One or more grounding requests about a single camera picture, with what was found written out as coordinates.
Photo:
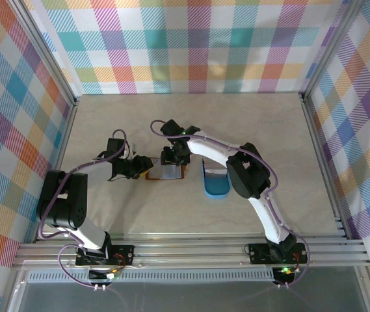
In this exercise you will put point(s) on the aluminium corner post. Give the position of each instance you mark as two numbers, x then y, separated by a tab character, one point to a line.
330	48
46	55

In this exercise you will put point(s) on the grey metal panel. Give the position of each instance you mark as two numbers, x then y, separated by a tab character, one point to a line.
188	297

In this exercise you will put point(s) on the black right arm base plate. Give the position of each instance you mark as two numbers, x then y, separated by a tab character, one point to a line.
257	253

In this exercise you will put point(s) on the aluminium side rail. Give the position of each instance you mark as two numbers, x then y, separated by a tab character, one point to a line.
322	162
60	152

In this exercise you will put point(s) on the stack of plastic cards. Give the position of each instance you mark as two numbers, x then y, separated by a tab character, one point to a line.
214	169

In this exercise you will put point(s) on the blue plastic tray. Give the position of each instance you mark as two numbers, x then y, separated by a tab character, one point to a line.
215	190

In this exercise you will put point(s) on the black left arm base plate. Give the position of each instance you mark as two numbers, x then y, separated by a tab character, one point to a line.
123	255

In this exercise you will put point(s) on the small circuit board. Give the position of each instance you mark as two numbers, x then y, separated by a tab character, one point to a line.
285	271
113	275

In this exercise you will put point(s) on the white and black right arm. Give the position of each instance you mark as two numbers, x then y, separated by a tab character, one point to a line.
210	151

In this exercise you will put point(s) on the brown leather card holder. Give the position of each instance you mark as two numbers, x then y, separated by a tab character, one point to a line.
171	172

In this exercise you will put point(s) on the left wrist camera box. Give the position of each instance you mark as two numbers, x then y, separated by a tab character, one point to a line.
132	150

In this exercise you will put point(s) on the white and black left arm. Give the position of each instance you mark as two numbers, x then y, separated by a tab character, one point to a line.
64	201

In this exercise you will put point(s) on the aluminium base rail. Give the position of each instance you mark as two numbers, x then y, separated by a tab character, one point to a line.
188	250

